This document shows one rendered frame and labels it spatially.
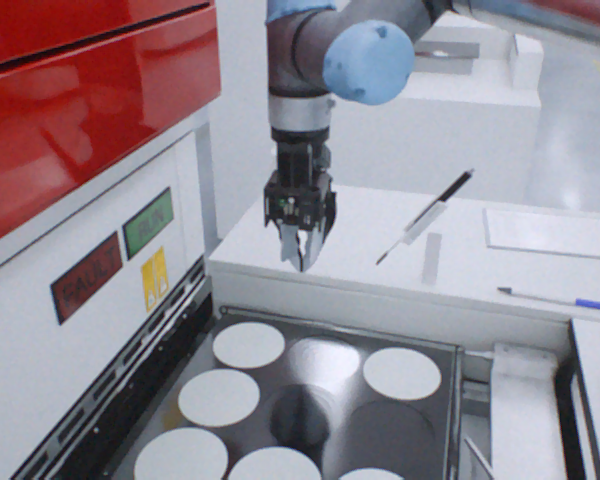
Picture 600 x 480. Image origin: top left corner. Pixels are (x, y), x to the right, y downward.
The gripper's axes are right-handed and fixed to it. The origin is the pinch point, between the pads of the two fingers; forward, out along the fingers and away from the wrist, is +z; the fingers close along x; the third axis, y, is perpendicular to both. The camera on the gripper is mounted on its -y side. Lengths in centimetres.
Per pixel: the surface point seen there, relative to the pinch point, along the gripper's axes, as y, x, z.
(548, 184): -288, 99, 105
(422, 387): 9.6, 17.4, 11.3
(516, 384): 4.3, 29.9, 13.3
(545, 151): -349, 107, 105
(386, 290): -3.7, 11.7, 5.8
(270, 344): 4.8, -3.8, 11.4
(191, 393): 16.3, -11.4, 11.3
